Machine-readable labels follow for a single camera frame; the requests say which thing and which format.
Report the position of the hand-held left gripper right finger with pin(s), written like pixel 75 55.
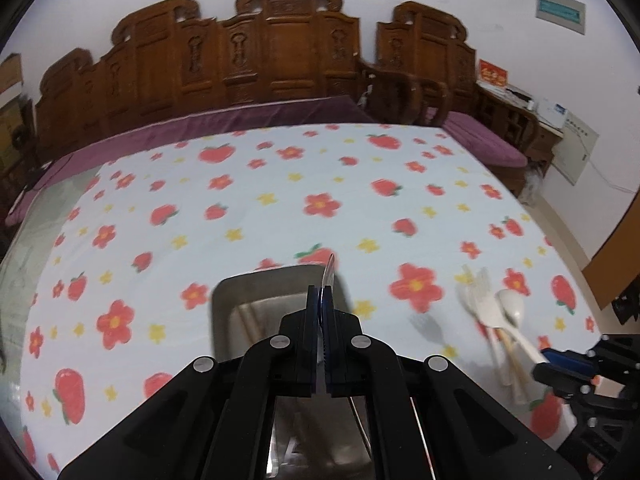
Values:
pixel 345 350

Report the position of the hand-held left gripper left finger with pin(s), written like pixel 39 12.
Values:
pixel 300 350

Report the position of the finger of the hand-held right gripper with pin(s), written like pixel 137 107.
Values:
pixel 570 360
pixel 562 380

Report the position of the small white orange object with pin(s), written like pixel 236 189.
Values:
pixel 609 386

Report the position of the rectangular metal tray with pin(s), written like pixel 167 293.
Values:
pixel 225 320

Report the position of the metal spoon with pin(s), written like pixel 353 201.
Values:
pixel 330 270

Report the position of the white plastic fork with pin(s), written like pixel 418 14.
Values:
pixel 487 305
pixel 470 295

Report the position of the wooden door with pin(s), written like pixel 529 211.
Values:
pixel 620 240

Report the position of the strawberry print tablecloth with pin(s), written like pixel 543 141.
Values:
pixel 250 200

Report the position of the clear plastic bag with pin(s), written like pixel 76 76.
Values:
pixel 535 182

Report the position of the purple armchair cushion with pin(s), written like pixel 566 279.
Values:
pixel 480 140

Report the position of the white device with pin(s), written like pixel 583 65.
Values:
pixel 552 116

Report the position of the wooden side table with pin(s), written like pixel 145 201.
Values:
pixel 520 120

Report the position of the flat black and white box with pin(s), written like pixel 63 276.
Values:
pixel 517 95

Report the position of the red box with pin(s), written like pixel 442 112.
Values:
pixel 493 72

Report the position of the carved wooden sofa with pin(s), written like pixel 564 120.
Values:
pixel 165 60

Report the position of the carved wooden armchair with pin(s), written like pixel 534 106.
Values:
pixel 425 35

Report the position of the small black fan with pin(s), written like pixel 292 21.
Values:
pixel 21 137

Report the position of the large cardboard box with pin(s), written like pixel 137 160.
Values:
pixel 12 130

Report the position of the small cardboard box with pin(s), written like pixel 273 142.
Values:
pixel 10 74

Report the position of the white wall cabinet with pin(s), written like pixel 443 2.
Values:
pixel 576 147

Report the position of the grey wall electrical panel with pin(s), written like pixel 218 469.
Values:
pixel 561 11

